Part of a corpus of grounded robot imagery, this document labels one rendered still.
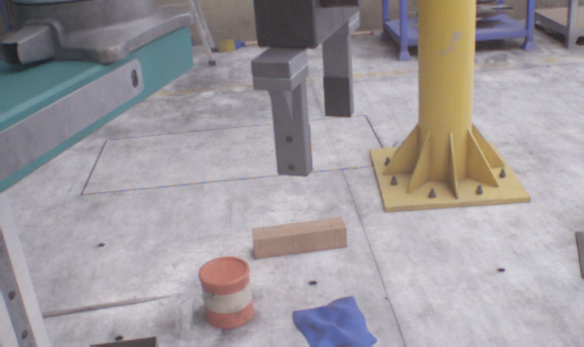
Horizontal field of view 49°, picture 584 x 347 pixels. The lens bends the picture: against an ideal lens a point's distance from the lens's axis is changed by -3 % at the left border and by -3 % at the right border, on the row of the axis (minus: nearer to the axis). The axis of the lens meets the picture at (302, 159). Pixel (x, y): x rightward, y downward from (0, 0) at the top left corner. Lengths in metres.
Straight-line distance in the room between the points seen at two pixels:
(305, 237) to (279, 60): 2.38
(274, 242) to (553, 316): 1.15
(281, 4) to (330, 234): 2.38
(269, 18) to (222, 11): 5.96
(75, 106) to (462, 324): 2.00
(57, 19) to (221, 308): 1.84
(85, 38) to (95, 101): 0.07
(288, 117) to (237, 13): 5.97
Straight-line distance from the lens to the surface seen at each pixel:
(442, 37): 3.12
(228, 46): 6.18
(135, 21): 0.72
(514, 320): 2.51
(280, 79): 0.47
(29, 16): 0.73
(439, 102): 3.21
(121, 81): 0.69
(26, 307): 0.93
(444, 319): 2.48
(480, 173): 3.37
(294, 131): 0.51
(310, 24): 0.49
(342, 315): 2.43
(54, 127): 0.61
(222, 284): 2.37
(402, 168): 3.44
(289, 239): 2.82
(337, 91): 0.63
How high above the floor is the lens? 1.52
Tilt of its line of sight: 24 degrees down
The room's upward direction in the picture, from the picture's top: 4 degrees counter-clockwise
